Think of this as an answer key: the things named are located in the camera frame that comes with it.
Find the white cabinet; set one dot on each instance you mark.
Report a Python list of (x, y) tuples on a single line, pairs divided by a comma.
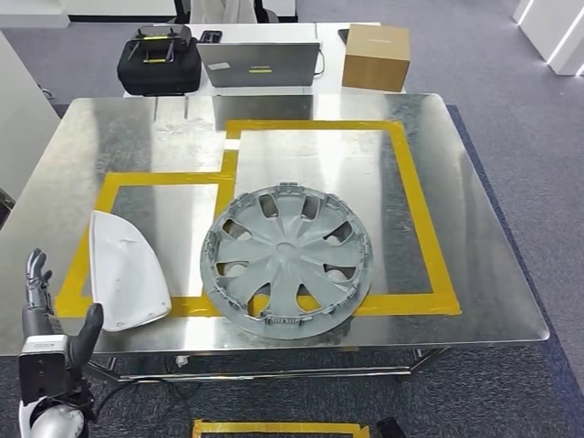
[(18, 121)]

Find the black phone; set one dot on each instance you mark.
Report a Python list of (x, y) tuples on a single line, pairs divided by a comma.
[(210, 37)]

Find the grey wheel hubcap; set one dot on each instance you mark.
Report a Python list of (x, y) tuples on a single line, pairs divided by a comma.
[(285, 254)]

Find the black carry case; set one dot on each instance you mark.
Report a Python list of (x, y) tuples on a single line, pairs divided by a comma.
[(157, 75)]

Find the white car mirror cover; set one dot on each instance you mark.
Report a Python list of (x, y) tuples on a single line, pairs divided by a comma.
[(123, 272)]

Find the black office chair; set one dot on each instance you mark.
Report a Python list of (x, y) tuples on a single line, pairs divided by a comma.
[(269, 9)]

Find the silver laptop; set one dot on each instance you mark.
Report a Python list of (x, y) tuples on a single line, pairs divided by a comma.
[(260, 63)]

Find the large yellow bench tape outline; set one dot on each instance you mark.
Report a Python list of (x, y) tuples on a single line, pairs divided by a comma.
[(419, 211)]

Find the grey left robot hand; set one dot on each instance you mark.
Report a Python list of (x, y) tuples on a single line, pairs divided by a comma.
[(38, 320)]

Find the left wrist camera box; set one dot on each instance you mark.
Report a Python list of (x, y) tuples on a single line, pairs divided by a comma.
[(43, 372)]

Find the stainless steel workbench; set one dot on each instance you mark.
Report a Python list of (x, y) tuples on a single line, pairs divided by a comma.
[(479, 242)]

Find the white power strip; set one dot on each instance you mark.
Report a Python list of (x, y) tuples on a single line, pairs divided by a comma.
[(181, 361)]

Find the yellow floor tape square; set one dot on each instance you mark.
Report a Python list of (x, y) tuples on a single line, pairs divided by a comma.
[(283, 428)]

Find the dark robot base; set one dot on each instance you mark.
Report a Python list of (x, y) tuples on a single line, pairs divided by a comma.
[(391, 428)]

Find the brown cardboard box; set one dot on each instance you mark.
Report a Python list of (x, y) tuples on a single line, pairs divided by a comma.
[(376, 60)]

